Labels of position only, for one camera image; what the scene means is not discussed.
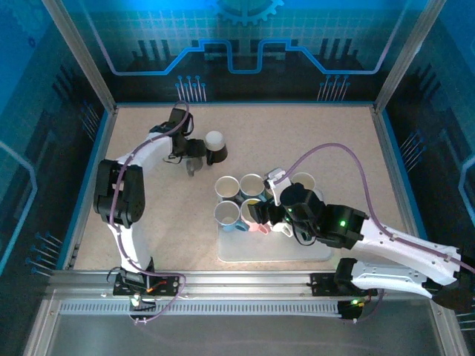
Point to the white plastic tray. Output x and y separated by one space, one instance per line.
259 252

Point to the pink mug with text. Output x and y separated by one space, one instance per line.
256 228

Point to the wide aluminium mounting rail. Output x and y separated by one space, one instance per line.
241 283

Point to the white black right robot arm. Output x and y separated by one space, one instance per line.
393 244

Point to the light grey mug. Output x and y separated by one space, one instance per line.
227 187

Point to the black controller board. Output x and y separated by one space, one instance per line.
350 313

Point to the floral light blue mug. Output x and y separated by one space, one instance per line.
227 214

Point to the plain light blue mug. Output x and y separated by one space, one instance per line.
251 184

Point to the black mug white base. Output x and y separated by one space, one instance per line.
219 154

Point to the aluminium table edge rail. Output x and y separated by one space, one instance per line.
91 185
400 185

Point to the dark grey mug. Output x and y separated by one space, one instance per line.
193 167

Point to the aluminium frame post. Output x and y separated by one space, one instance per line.
452 333
83 55
408 55
41 326

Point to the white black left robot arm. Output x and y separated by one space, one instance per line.
133 248

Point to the pale pink mug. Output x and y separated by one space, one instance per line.
304 180

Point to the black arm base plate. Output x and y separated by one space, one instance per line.
168 285
319 285

